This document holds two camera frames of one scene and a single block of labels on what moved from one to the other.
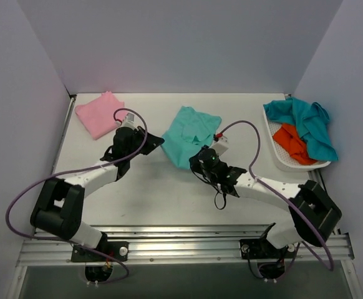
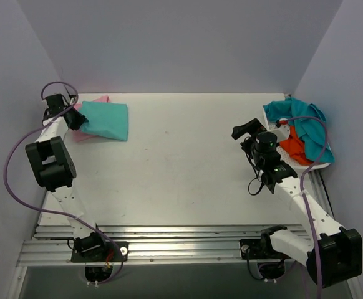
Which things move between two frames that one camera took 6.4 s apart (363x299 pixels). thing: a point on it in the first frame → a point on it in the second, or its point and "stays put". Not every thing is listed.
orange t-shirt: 289,138 stays put
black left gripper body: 147,141 → 74,118
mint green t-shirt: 190,131 → 106,119
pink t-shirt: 98,114 → 80,136
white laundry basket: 284,158 stays put
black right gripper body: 196,159 → 248,146
